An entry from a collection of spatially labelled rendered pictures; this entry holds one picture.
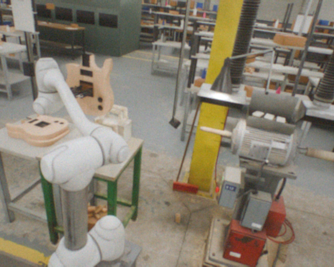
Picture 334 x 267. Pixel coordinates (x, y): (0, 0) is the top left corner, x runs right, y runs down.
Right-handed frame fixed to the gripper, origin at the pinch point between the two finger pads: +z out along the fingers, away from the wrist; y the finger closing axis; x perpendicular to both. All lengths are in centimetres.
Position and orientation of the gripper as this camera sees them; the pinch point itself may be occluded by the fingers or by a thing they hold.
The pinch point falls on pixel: (86, 88)
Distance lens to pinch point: 177.7
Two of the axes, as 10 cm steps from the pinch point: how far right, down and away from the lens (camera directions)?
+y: 9.4, 2.4, -2.5
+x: 1.1, -8.9, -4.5
